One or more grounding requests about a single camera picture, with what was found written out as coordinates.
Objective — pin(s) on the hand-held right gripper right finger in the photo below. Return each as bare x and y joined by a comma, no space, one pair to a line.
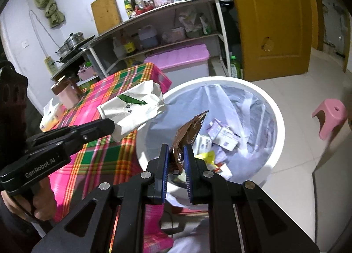
188,176

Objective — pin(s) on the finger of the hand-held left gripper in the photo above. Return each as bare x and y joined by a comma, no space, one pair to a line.
55,132
96,129

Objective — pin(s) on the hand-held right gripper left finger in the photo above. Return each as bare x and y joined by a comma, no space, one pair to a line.
165,173

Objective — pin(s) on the brown snack wrapper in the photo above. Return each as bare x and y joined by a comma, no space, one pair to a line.
187,134

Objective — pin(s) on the white paper bag green print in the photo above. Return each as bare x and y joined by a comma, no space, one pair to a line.
132,107

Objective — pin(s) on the purple white carton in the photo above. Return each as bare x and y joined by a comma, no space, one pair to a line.
228,139

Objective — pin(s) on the white round trash bin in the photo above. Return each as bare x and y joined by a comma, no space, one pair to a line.
264,172

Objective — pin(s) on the person's left hand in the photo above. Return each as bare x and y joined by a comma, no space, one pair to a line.
44,200

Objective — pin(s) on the yellow white tissue pack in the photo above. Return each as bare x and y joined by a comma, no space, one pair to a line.
51,117

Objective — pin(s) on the yellow wrapper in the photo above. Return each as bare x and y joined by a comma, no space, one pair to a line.
206,157

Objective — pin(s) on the pink green plaid tablecloth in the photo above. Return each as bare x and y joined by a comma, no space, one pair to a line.
90,159

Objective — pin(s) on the red plastic stool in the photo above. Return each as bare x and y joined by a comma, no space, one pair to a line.
189,210

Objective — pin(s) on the white red packet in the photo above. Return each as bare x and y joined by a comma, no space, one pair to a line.
222,171

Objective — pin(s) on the pink jug with brown lid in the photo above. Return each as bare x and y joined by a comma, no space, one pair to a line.
67,96

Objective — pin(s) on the dark brown chair back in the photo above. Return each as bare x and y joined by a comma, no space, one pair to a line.
12,96

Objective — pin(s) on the small pink container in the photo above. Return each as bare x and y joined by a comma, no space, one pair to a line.
86,73

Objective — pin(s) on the grey side table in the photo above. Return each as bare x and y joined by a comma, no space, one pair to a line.
66,70

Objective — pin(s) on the yellow power strip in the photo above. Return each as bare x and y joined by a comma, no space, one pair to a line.
50,65

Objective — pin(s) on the steel pot on stove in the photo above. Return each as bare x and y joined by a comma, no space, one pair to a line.
71,54

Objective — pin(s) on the small steel pot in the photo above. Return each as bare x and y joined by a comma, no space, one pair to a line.
62,51

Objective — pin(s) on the clear plastic bottle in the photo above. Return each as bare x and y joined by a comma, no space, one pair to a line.
118,49

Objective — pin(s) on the dark bottle with yellow label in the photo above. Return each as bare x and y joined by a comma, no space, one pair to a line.
129,46

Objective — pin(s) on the translucent bin liner bag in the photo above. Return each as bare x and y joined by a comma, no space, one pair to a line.
247,104

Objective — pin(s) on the plastic jug of dark liquid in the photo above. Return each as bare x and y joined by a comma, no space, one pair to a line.
148,37

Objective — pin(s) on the storage box with purple lid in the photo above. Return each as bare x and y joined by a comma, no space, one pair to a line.
178,56

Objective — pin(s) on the wooden cutting board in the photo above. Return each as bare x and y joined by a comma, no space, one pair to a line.
106,12

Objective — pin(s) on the green soda bottle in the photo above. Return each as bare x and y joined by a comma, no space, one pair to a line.
235,67

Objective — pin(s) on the green glass bottle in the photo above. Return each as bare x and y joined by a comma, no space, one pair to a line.
128,8

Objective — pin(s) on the pink plastic jar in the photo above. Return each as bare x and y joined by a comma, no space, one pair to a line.
177,33

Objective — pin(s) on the red tray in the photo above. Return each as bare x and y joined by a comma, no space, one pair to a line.
144,9

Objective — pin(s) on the dark sauce bottle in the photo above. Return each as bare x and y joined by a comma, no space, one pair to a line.
132,2

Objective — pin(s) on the clear bottle with yellow cap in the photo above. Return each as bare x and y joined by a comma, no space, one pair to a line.
139,2

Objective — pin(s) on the crumpled plastic bags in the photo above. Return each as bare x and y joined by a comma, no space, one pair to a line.
189,22

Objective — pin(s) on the pink box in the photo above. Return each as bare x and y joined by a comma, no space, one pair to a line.
162,1

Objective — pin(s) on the white kitchen shelf unit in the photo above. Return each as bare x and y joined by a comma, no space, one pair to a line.
222,35

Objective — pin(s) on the grey cabinet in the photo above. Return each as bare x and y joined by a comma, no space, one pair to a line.
335,200

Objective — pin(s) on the pink plastic stool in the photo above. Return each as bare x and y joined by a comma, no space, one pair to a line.
330,117

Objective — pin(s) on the yellow wooden door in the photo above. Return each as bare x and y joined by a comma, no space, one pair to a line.
275,22

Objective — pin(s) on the white wall switch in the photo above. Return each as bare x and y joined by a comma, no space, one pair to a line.
25,44

